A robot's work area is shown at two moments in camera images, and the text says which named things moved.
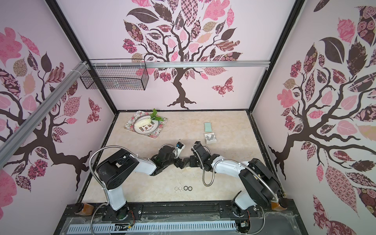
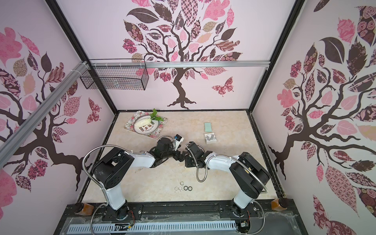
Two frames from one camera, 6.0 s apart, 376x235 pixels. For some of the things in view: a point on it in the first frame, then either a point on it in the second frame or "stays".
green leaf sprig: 153,116 stays
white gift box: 210,138 stays
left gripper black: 179,164 to 178,157
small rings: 176,188 stays
